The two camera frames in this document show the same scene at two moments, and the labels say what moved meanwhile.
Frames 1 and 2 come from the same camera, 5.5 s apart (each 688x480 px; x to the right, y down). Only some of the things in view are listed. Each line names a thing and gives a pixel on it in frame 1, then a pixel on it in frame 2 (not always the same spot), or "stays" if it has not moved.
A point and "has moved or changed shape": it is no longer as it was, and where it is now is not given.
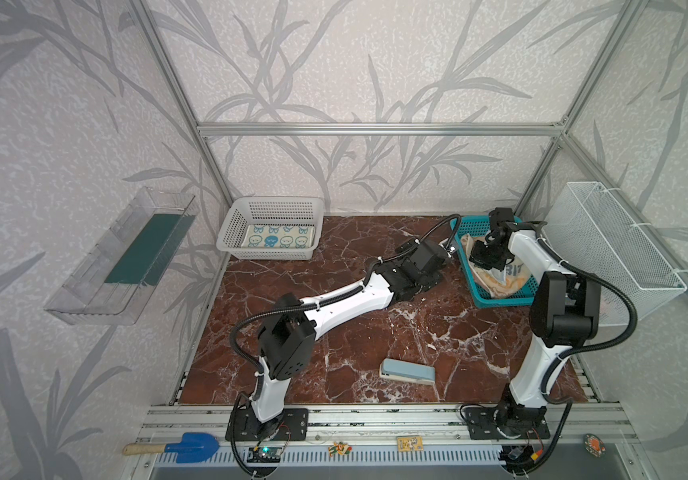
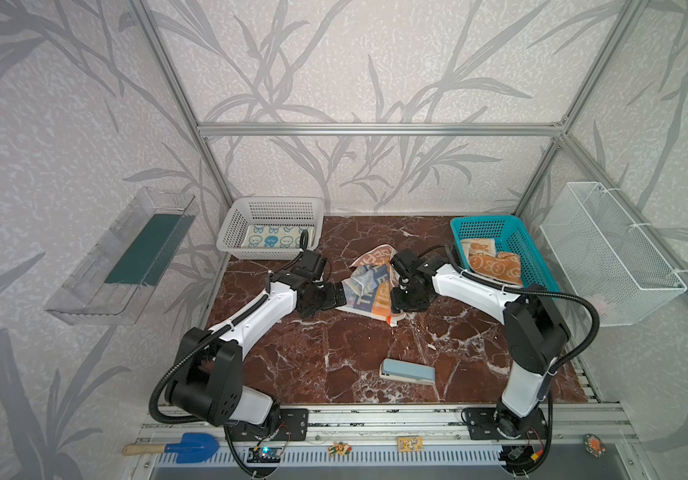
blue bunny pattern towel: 279,236 stays
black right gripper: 485,255 -> 410,297
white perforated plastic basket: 273,227 stays
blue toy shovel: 194,447 stays
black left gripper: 434,264 -> 325,294
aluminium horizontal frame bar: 384,129 stays
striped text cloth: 497,282 has moved or changed shape
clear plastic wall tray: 111,288 stays
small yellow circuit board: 409,444 stays
